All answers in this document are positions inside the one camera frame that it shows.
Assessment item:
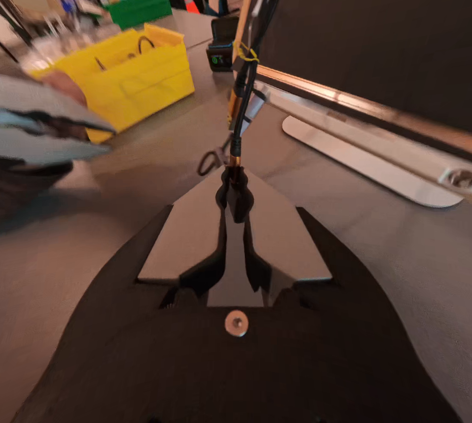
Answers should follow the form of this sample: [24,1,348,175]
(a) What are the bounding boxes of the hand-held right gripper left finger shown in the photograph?
[137,166,227,298]

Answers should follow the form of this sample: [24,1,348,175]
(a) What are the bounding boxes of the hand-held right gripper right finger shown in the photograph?
[241,167,333,306]

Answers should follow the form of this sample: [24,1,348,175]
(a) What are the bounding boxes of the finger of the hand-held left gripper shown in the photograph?
[0,113,113,166]
[0,75,118,135]

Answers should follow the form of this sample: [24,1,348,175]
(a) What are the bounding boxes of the black braided cable orange plugs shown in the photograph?
[227,0,295,167]

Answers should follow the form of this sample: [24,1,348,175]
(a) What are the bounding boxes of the yellow plastic bin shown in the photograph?
[31,23,195,144]

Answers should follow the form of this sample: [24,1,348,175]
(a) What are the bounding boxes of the person's left hand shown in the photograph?
[41,70,88,107]

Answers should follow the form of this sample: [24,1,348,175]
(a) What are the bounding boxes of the green crate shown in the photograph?
[108,0,173,30]

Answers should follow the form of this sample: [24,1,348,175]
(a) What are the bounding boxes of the black charging dock with display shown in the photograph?
[206,17,240,73]

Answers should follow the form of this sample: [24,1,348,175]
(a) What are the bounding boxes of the yellow twist tie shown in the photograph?
[234,42,260,64]

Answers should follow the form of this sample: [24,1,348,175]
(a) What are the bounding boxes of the black book stand board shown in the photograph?
[234,0,472,196]

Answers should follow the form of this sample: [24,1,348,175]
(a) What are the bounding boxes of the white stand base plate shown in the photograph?
[282,115,464,209]

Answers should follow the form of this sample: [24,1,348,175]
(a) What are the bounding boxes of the wire page holder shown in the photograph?
[248,0,265,48]

